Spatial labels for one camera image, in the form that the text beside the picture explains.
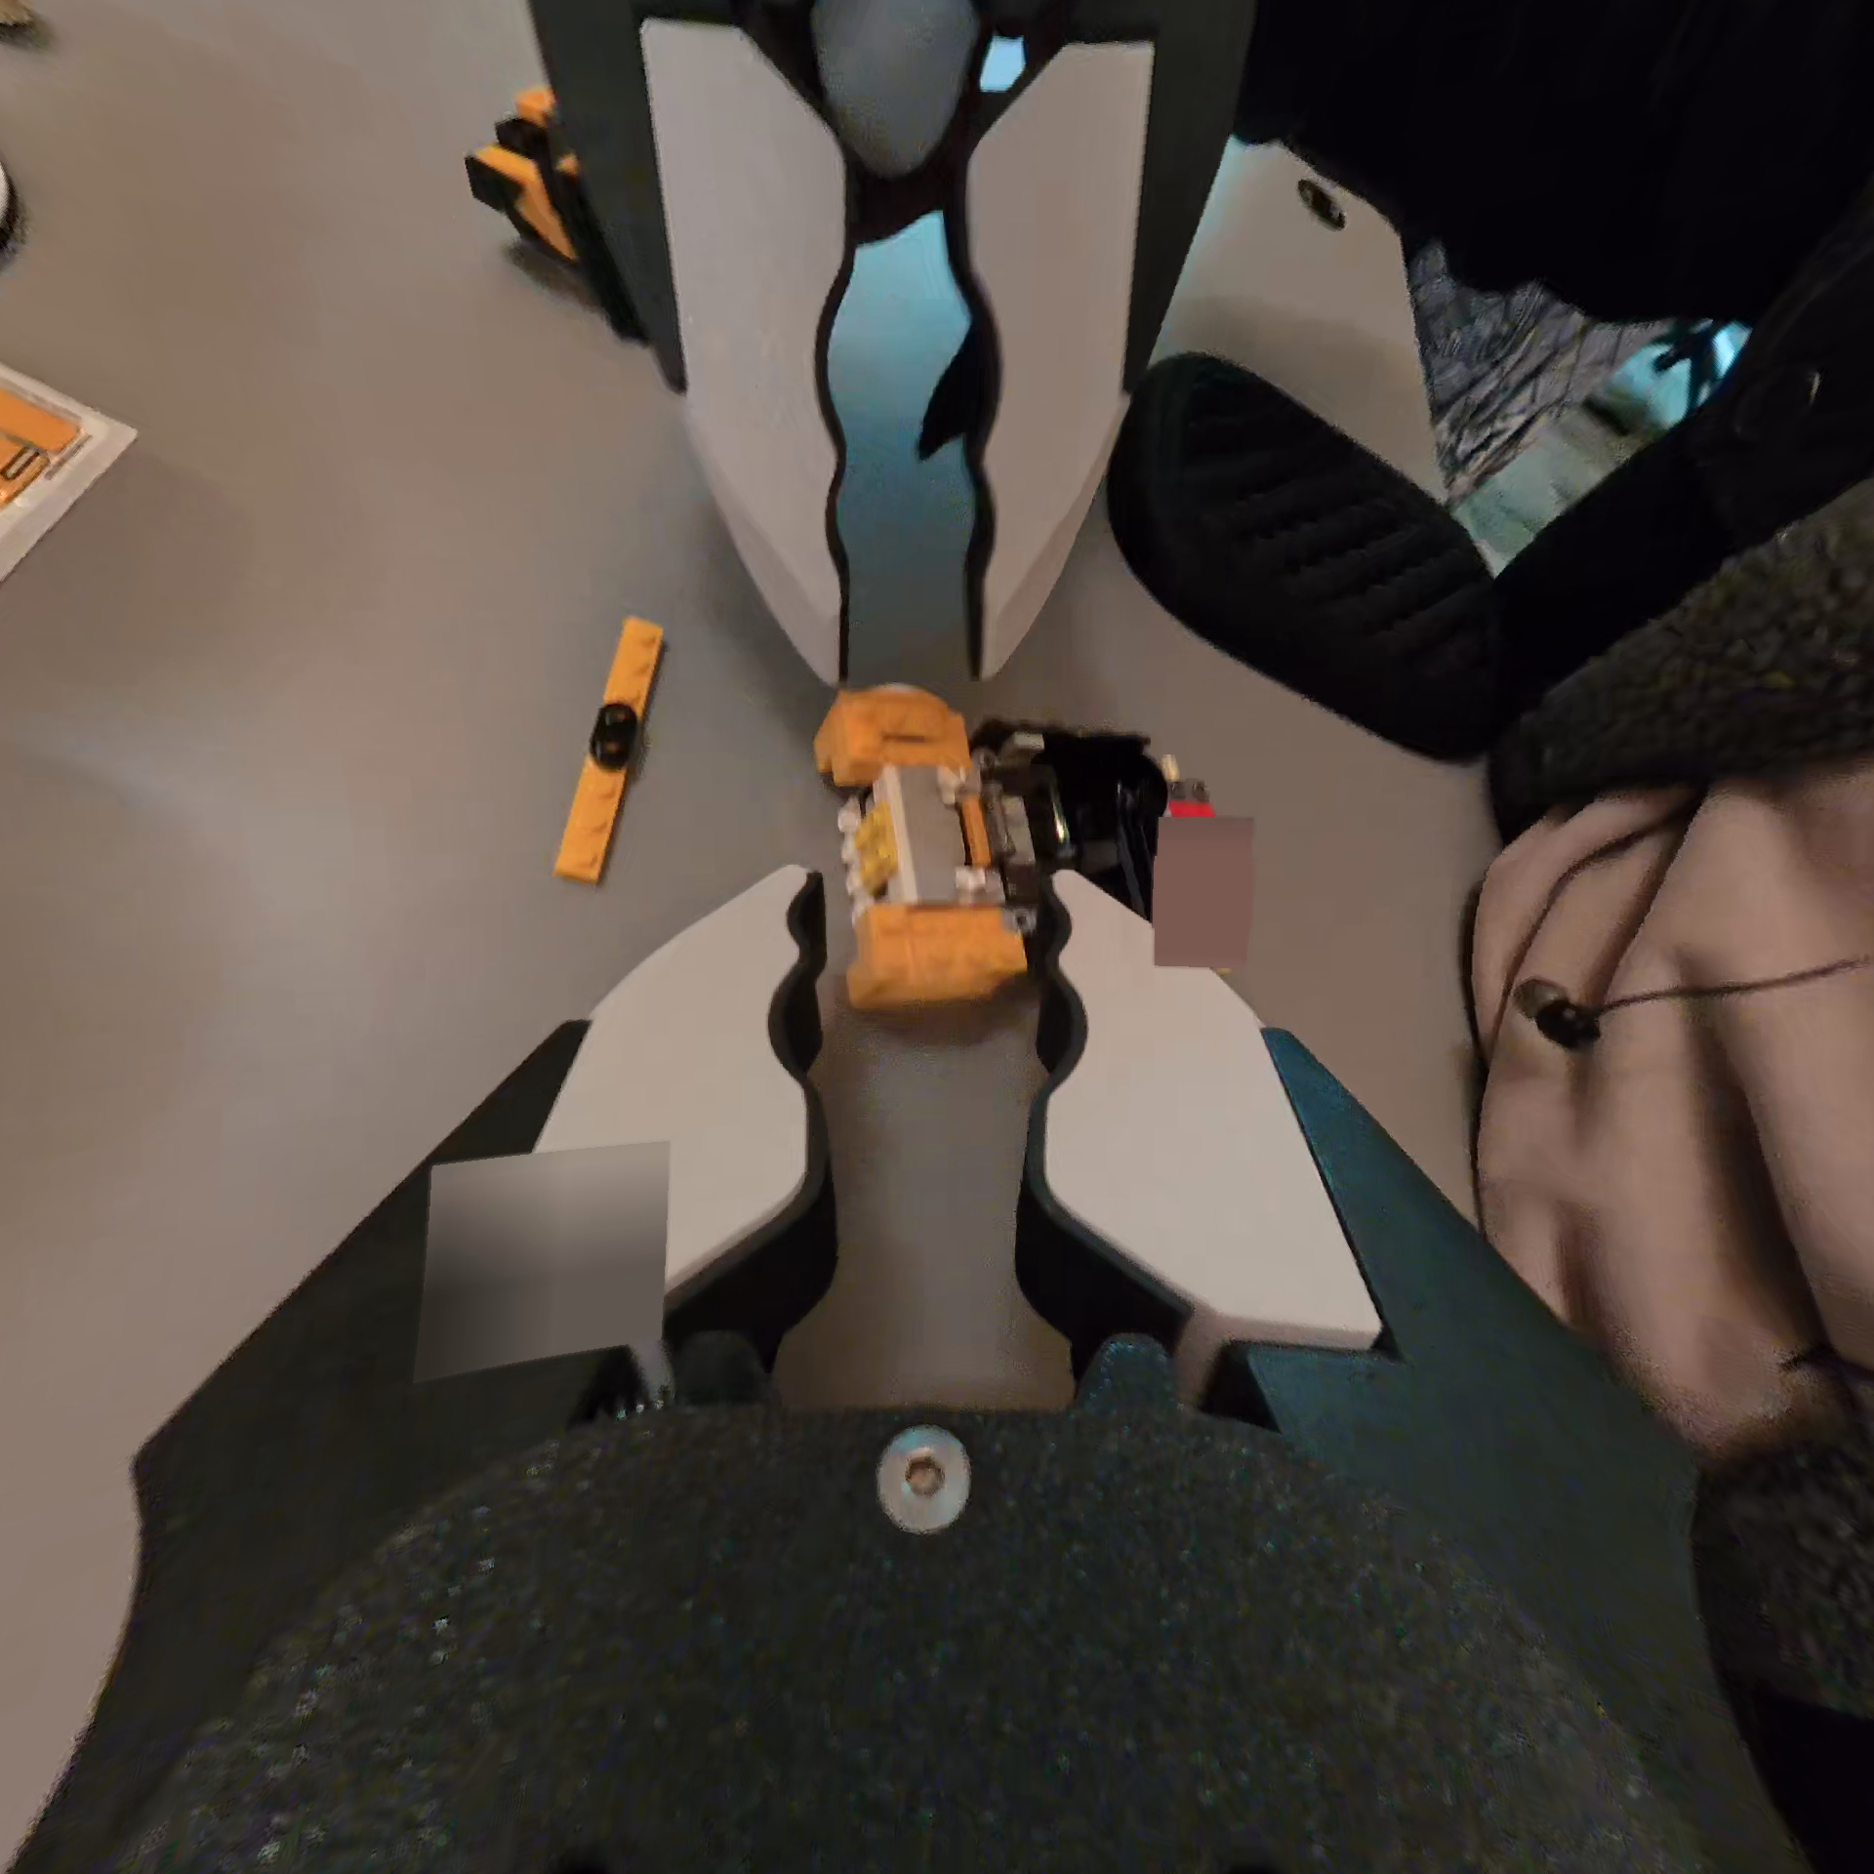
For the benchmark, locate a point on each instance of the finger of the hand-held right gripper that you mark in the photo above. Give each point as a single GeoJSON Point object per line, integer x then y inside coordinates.
{"type": "Point", "coordinates": [1062, 323]}
{"type": "Point", "coordinates": [747, 323]}

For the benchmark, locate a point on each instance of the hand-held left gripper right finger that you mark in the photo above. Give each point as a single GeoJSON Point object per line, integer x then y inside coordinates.
{"type": "Point", "coordinates": [1185, 1157]}

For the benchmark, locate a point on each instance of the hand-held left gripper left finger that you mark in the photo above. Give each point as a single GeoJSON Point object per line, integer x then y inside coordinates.
{"type": "Point", "coordinates": [703, 1082]}

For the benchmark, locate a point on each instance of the black orange lego car chassis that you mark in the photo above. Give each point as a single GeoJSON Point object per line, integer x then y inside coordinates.
{"type": "Point", "coordinates": [922, 951]}

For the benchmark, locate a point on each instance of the person's right forearm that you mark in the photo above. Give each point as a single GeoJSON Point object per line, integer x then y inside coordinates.
{"type": "Point", "coordinates": [1539, 133]}

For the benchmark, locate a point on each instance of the orange lego car rear section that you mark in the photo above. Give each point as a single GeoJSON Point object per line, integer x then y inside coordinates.
{"type": "Point", "coordinates": [527, 191]}

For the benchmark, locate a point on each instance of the orange lego plate black clip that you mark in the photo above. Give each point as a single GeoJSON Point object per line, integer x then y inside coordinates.
{"type": "Point", "coordinates": [585, 836]}

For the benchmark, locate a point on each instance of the grey laptop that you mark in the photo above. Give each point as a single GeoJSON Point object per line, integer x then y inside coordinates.
{"type": "Point", "coordinates": [1289, 293]}

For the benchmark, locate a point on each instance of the orange sticker sheet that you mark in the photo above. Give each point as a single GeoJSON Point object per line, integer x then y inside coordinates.
{"type": "Point", "coordinates": [43, 469]}

